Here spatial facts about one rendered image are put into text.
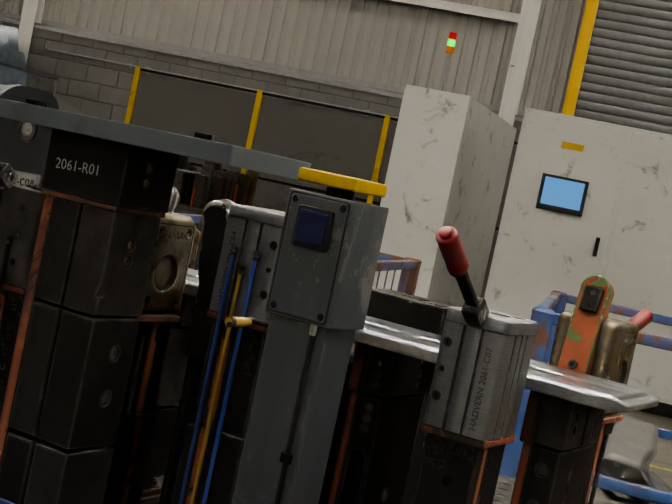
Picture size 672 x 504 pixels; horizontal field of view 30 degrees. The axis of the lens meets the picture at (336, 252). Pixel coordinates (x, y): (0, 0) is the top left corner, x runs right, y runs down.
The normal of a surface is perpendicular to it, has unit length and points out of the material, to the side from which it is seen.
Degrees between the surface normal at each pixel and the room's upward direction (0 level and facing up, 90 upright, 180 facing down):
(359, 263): 90
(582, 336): 78
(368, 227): 90
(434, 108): 90
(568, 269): 90
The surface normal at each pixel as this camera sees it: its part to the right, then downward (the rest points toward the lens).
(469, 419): -0.48, -0.05
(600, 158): -0.22, 0.00
